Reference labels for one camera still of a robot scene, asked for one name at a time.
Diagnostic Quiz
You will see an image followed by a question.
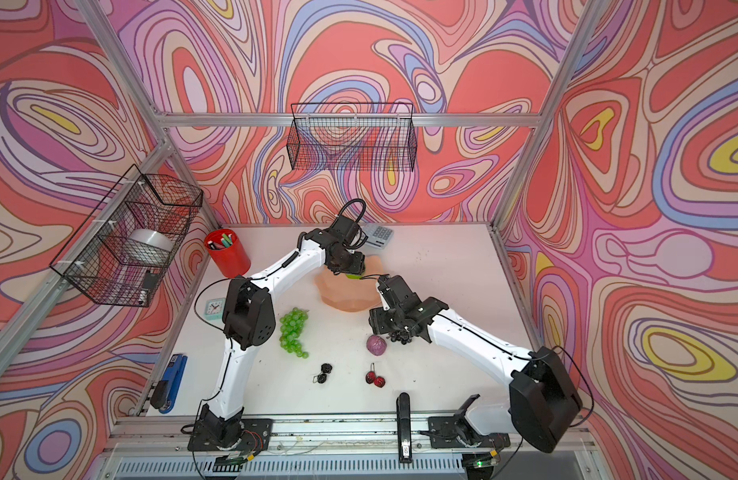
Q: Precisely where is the blue stapler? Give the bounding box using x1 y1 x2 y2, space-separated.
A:
150 353 188 414

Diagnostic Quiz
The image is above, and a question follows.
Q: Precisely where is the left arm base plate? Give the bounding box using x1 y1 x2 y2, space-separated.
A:
188 418 273 453

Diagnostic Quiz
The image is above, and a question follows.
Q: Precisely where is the pink scalloped fruit bowl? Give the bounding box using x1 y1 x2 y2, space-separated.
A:
315 267 382 313

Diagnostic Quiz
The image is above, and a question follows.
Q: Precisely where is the white roll in basket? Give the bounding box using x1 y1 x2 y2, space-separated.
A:
123 229 174 267

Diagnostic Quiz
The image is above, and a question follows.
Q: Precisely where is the black wire basket back wall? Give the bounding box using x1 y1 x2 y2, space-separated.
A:
286 101 418 172

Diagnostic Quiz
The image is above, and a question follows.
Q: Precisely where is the black cherry pair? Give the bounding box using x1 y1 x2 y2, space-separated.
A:
313 363 333 384

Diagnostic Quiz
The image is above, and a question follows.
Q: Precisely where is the black stapler front edge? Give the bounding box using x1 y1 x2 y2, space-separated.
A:
396 392 413 464

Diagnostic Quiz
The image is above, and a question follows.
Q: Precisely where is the mint green alarm clock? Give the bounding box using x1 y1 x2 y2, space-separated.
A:
203 298 225 322

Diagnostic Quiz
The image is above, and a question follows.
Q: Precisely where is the red pen cup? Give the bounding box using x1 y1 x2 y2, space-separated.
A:
204 229 251 278

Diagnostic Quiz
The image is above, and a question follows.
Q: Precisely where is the green grape bunch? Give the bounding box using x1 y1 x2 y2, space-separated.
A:
279 307 309 359

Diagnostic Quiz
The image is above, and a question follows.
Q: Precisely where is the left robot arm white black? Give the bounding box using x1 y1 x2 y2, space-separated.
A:
188 198 367 452

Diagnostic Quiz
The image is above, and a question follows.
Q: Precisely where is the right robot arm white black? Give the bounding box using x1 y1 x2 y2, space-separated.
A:
365 274 583 453

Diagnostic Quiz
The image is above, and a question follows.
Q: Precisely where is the grey calculator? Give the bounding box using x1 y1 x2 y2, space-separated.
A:
363 224 394 249

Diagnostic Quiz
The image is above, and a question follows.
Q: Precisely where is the dark purple grape bunch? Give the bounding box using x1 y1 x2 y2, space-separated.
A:
389 330 413 345

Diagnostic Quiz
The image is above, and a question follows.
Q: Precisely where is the black wire basket wall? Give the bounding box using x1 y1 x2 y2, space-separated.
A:
286 101 418 172
50 166 203 308

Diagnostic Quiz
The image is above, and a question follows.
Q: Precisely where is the black wire basket left wall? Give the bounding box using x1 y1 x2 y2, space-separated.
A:
50 166 203 308

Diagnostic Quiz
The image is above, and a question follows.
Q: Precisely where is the purple round fruit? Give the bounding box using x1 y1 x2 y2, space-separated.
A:
366 335 387 356

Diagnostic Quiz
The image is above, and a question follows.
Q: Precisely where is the red cherry pair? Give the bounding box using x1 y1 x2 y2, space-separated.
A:
365 363 386 388

